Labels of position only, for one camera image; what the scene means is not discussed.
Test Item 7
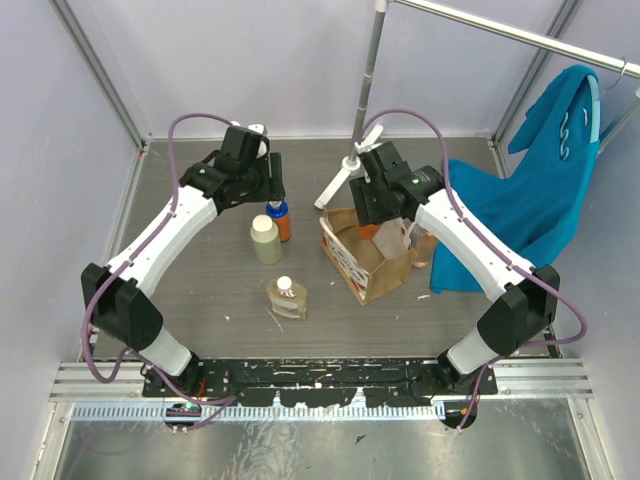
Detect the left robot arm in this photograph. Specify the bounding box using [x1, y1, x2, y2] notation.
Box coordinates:
[81, 124, 285, 396]

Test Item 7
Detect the pink cap peach bottle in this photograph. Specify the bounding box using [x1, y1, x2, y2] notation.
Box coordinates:
[411, 226, 438, 268]

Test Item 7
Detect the light blue clothes hanger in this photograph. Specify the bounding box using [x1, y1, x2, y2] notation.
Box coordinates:
[583, 73, 601, 143]

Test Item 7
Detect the metal clothes rack pole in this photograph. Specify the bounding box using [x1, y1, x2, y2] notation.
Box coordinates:
[343, 0, 389, 174]

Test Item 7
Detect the horizontal metal rack bar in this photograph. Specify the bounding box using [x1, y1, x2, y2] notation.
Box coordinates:
[398, 1, 639, 79]

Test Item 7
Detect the white slotted cable duct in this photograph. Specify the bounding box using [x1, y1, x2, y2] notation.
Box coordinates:
[71, 401, 445, 422]

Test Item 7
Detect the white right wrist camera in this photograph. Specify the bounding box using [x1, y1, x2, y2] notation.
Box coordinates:
[354, 142, 379, 183]

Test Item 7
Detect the clear yellowish soap bottle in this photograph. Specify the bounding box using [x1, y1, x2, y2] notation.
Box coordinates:
[266, 275, 308, 319]

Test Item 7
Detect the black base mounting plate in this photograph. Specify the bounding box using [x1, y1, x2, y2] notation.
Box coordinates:
[175, 357, 498, 408]

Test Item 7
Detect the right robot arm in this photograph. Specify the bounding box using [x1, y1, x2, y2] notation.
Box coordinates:
[349, 141, 559, 394]

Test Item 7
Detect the green bottle white cap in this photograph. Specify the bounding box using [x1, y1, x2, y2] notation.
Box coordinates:
[250, 214, 282, 265]

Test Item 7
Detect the teal blue t-shirt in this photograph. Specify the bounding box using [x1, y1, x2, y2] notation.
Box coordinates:
[449, 65, 600, 268]

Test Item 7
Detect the orange bottle blue pump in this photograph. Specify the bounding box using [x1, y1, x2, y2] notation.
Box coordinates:
[265, 200, 292, 243]

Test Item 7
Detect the white rack base foot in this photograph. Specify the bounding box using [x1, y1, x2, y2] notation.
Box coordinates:
[314, 124, 384, 210]

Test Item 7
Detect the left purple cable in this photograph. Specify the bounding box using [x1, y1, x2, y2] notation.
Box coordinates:
[80, 112, 246, 431]

